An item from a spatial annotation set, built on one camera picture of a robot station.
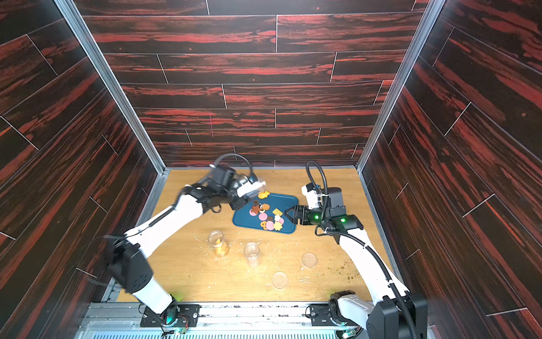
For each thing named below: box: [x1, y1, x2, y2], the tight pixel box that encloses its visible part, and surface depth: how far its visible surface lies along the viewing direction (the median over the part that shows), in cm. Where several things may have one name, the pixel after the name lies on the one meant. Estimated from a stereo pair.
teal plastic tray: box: [232, 192, 299, 234], surface depth 101 cm
